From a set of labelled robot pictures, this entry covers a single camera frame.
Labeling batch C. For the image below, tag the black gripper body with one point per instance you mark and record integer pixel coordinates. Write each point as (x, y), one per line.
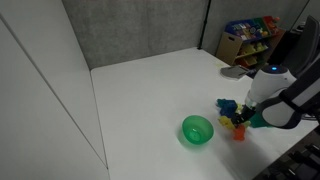
(248, 111)

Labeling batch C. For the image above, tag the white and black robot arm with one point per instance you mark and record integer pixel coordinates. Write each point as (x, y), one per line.
(276, 81)

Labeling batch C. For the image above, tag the grey flat tray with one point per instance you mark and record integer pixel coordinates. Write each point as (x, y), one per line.
(234, 72)

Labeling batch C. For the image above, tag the green plastic bowl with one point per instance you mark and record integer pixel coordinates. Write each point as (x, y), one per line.
(197, 130)

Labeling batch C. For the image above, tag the cardboard box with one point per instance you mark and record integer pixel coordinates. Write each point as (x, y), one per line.
(228, 48)

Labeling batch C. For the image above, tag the wooden toy shelf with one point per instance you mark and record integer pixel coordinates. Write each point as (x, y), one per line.
(256, 40)

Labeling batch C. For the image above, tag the small yellow toy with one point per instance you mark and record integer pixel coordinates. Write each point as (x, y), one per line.
(239, 108)

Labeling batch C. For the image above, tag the orange animal toy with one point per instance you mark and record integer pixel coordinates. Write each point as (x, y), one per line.
(239, 133)

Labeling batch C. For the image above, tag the black perforated mount board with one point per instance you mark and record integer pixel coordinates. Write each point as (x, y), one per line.
(293, 160)

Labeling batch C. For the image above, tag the dark green block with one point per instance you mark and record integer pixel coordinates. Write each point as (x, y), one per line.
(258, 122)

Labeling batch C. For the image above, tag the light green block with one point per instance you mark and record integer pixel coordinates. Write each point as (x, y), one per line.
(247, 124)

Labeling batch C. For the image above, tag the yellow bear toy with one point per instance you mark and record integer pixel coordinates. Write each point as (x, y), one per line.
(226, 122)

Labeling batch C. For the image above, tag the black vertical pole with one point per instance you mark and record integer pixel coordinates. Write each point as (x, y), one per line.
(204, 23)

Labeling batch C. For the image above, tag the black office chair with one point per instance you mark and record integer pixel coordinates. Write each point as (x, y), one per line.
(301, 46)

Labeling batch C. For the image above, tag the blue car toy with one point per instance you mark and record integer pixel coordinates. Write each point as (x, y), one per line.
(227, 106)

